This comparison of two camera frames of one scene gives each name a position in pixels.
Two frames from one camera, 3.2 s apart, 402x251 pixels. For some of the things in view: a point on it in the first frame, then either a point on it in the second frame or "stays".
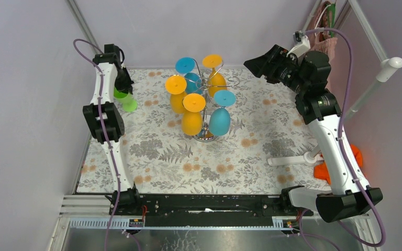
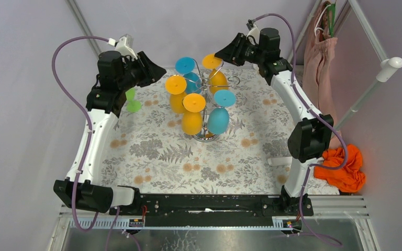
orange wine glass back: x=216 y=81 stays
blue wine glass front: x=220 y=120 stays
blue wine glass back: x=186 y=65 stays
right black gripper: x=268 y=64 to x=232 y=52
